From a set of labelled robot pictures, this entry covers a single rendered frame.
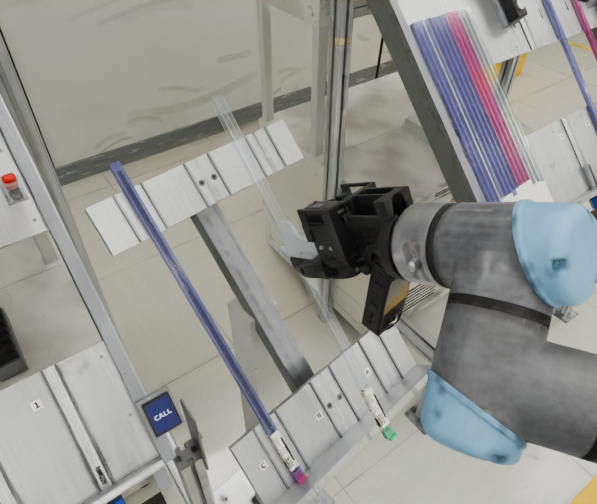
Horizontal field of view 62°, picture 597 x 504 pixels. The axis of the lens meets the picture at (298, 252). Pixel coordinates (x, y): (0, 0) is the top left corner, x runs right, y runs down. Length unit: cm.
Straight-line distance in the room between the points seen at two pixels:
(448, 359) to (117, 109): 242
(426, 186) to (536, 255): 111
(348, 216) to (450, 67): 74
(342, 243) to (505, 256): 18
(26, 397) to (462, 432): 60
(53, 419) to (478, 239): 62
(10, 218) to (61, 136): 185
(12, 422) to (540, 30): 137
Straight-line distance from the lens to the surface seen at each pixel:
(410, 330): 147
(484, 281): 39
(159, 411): 77
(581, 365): 40
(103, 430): 81
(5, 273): 134
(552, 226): 38
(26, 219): 82
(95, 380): 80
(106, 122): 269
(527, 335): 39
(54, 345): 114
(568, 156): 140
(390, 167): 153
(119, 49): 260
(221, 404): 169
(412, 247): 44
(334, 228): 49
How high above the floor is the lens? 145
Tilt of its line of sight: 43 degrees down
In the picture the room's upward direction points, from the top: straight up
